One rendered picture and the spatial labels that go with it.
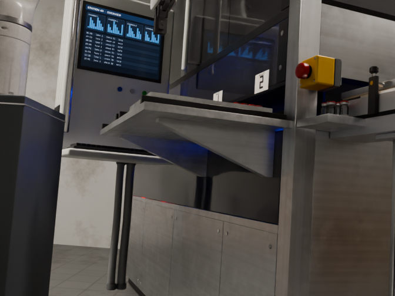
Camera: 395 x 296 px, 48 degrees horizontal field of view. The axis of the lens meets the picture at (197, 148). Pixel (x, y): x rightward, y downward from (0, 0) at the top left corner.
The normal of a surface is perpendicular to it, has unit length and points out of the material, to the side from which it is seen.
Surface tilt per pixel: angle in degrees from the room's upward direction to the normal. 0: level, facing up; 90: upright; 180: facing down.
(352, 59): 90
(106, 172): 90
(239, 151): 90
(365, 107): 90
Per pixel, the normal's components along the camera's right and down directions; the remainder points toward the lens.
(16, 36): 0.76, 0.00
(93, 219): -0.05, -0.09
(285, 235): -0.93, -0.09
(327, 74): 0.35, -0.06
